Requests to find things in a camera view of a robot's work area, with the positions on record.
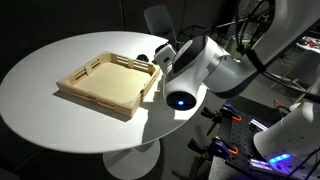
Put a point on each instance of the purple orange spring clamp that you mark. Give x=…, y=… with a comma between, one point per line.
x=226, y=113
x=218, y=148

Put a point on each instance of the black perforated mounting board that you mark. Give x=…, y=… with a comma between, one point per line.
x=243, y=133

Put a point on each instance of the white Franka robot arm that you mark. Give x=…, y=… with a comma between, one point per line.
x=193, y=73

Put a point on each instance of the wooden slatted tray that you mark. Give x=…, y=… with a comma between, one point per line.
x=110, y=81

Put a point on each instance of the wooden frame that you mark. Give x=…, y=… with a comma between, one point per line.
x=290, y=81

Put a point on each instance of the small black round object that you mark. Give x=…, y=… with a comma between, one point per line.
x=142, y=57

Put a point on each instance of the grey chair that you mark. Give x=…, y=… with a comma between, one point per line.
x=160, y=21

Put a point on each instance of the silver metal block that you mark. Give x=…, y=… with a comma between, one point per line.
x=258, y=125

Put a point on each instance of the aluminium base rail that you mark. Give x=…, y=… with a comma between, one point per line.
x=266, y=165

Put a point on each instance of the small red object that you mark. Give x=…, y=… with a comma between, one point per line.
x=313, y=42

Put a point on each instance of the white table pedestal base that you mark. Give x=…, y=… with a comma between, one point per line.
x=130, y=161

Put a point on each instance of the white round side table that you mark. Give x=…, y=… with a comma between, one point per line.
x=308, y=63

